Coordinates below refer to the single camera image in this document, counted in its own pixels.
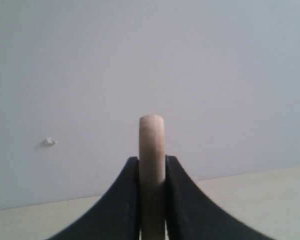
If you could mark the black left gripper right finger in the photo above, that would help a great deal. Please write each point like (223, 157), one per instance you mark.
(191, 215)

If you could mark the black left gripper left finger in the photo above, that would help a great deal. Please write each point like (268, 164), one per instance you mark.
(116, 215)

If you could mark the white wooden paint brush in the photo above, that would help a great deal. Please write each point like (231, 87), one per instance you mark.
(152, 175)

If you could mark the small white wall fixture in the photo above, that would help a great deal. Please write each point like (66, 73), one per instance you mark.
(49, 142)

